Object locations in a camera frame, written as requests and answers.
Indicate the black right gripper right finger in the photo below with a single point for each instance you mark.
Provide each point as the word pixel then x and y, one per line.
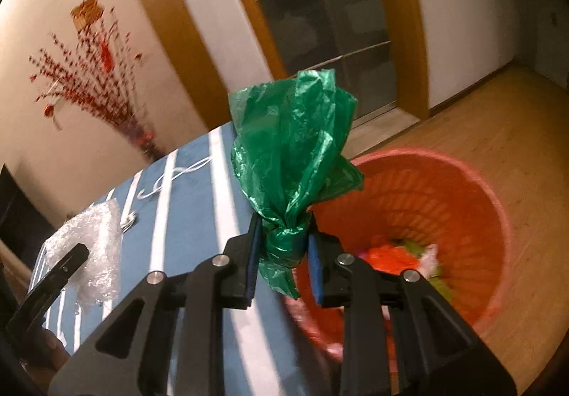
pixel 400 336

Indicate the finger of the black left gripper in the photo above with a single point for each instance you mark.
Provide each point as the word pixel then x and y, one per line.
pixel 30 314

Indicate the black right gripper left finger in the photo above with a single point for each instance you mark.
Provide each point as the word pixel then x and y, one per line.
pixel 168 323

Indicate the red plastic bag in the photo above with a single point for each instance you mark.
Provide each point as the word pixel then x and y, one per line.
pixel 390 259

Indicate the white plastic bag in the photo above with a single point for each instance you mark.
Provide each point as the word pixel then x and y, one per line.
pixel 429 266

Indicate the light green plastic bag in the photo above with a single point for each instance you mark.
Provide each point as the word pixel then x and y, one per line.
pixel 438 283

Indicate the dark green plastic bag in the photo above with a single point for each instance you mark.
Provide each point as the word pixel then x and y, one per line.
pixel 287 156

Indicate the left hand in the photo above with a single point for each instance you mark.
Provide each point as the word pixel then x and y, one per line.
pixel 46 354

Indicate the clear bubble wrap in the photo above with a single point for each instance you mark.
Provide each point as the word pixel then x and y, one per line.
pixel 98 229

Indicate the black television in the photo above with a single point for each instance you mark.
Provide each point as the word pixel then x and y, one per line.
pixel 23 229

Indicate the orange plastic waste basket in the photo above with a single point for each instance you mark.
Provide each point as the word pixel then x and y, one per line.
pixel 430 198

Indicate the blue white striped tablecloth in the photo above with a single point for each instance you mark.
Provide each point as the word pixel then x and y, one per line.
pixel 187 206

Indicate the red hanging ornament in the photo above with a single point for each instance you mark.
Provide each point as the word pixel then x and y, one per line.
pixel 87 18

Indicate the glass door with wooden frame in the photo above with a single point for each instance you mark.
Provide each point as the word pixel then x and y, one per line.
pixel 376 47

